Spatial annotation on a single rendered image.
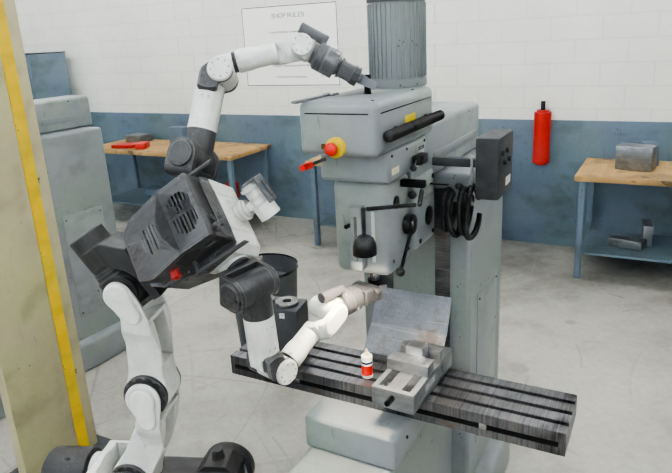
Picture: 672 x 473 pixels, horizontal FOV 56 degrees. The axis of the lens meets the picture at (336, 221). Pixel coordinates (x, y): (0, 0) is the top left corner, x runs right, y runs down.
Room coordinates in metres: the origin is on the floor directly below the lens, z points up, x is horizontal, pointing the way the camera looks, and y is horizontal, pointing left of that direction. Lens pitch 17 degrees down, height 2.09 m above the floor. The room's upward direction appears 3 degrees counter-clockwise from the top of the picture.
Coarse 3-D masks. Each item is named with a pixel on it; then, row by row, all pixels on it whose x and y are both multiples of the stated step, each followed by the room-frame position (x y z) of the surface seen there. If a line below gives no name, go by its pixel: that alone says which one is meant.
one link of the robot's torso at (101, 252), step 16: (80, 240) 1.77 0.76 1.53; (96, 240) 1.78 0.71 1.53; (112, 240) 1.80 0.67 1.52; (80, 256) 1.78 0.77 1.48; (96, 256) 1.76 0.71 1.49; (112, 256) 1.75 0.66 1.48; (128, 256) 1.74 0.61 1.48; (96, 272) 1.77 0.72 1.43; (128, 272) 1.74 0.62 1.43; (144, 288) 1.74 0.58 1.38; (160, 288) 1.76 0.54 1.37; (144, 304) 1.77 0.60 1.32
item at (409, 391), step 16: (432, 352) 1.94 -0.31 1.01; (448, 352) 2.00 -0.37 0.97; (448, 368) 2.00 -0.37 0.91; (384, 384) 1.81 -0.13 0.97; (400, 384) 1.80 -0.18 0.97; (416, 384) 1.80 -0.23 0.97; (432, 384) 1.87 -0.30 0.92; (384, 400) 1.78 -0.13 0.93; (400, 400) 1.75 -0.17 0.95; (416, 400) 1.75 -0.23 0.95
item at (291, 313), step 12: (276, 300) 2.23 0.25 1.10; (288, 300) 2.24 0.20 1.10; (300, 300) 2.25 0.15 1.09; (276, 312) 2.18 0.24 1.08; (288, 312) 2.16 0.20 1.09; (300, 312) 2.19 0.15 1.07; (276, 324) 2.18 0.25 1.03; (288, 324) 2.16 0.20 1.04; (300, 324) 2.18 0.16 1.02; (288, 336) 2.16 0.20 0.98
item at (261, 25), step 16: (256, 16) 7.28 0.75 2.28; (272, 16) 7.18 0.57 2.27; (288, 16) 7.09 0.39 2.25; (304, 16) 6.99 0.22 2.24; (320, 16) 6.90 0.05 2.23; (336, 16) 6.81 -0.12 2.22; (256, 32) 7.29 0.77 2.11; (272, 32) 7.19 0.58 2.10; (288, 32) 7.09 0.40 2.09; (336, 32) 6.81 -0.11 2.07; (336, 48) 6.82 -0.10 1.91; (288, 64) 7.11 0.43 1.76; (304, 64) 7.01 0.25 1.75; (256, 80) 7.32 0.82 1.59; (272, 80) 7.22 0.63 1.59; (288, 80) 7.11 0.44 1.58; (304, 80) 7.01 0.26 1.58; (320, 80) 6.92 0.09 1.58; (336, 80) 6.83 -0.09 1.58
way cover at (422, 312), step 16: (384, 304) 2.37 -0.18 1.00; (400, 304) 2.34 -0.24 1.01; (416, 304) 2.31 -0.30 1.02; (432, 304) 2.28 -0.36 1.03; (448, 304) 2.25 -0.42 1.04; (384, 320) 2.34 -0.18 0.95; (400, 320) 2.31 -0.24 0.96; (416, 320) 2.28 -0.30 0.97; (448, 320) 2.23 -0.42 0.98; (368, 336) 2.31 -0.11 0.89; (384, 336) 2.29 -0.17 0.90; (400, 336) 2.27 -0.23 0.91; (416, 336) 2.24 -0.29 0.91; (432, 336) 2.22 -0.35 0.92
